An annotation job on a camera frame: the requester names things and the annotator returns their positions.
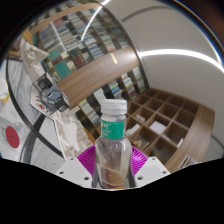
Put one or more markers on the wide white architectural model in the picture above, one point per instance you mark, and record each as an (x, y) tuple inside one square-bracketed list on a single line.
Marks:
[(71, 133)]

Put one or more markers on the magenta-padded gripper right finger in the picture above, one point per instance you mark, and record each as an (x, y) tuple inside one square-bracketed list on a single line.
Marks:
[(140, 163)]

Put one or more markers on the framed wall picture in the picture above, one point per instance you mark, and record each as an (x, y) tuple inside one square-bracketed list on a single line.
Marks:
[(188, 161)]

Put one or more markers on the clear bottle with green label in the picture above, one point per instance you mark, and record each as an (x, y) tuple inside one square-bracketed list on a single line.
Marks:
[(112, 150)]

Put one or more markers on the curved ceiling light strip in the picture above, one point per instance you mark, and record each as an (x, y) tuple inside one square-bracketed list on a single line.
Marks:
[(180, 52)]

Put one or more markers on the wooden cubby shelf unit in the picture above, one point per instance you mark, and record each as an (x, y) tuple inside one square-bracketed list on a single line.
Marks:
[(173, 123)]

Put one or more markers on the straight ceiling light strip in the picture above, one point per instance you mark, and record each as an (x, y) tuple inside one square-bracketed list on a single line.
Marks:
[(93, 20)]

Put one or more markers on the flat round red coaster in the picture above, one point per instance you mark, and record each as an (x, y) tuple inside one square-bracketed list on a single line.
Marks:
[(12, 136)]

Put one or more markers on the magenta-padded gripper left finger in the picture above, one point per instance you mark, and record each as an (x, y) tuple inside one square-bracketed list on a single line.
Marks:
[(85, 163)]

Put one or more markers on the dark grey architectural model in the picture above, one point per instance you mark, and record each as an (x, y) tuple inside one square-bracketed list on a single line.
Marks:
[(51, 95)]

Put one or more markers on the tall white architectural model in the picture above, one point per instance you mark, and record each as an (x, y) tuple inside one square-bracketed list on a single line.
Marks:
[(33, 56)]

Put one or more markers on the wooden bookshelf wall with books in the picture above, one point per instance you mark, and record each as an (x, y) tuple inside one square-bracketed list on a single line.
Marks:
[(86, 56)]

